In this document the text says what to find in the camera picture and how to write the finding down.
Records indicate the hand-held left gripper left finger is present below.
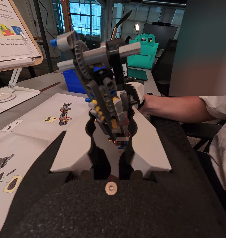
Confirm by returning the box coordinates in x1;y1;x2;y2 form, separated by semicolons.
50;110;111;180

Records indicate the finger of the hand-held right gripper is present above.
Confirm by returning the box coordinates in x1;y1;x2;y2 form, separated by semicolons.
124;81;145;110

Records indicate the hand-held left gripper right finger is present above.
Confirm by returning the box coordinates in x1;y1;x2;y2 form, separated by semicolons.
119;107;172;180

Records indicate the lego car chassis assembly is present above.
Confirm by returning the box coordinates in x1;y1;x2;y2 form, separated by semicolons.
50;31;141;149

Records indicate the white lego instruction booklet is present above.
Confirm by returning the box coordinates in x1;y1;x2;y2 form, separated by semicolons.
0;93;93;238

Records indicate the person's right forearm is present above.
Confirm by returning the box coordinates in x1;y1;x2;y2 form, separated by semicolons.
139;94;217;123

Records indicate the teal tote bag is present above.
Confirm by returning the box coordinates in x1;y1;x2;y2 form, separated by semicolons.
127;33;159;70

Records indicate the black mesh office chair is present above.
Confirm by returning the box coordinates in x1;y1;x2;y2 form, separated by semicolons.
152;39;178;96

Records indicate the large dark display screen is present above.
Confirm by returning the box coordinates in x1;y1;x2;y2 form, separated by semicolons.
143;21;178;40

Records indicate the blue plastic bin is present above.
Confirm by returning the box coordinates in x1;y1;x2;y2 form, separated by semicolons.
63;66;106;93

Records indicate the person's white shirt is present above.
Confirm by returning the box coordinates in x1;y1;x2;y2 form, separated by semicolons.
198;95;226;192

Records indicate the wooden support column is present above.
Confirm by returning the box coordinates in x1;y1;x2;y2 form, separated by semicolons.
61;0;71;33

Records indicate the black tripod pole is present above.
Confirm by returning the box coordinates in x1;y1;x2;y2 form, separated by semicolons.
33;0;54;73

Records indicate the white document stand with sheet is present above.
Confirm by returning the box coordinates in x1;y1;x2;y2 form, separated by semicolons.
0;0;43;73

